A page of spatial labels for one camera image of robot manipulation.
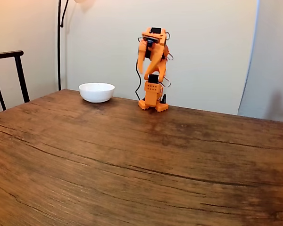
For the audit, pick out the black chair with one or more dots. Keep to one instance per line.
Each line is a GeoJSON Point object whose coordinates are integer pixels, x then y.
{"type": "Point", "coordinates": [19, 70]}

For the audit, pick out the gripper camera on orange mount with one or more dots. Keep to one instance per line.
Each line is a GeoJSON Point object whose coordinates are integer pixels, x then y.
{"type": "Point", "coordinates": [151, 42]}

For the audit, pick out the black floor lamp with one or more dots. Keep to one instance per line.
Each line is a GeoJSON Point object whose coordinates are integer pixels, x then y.
{"type": "Point", "coordinates": [59, 47]}

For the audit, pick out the white backdrop board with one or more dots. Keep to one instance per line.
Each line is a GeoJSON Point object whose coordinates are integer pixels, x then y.
{"type": "Point", "coordinates": [214, 47]}

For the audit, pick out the white bowl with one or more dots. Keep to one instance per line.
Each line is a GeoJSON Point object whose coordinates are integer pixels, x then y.
{"type": "Point", "coordinates": [96, 93]}

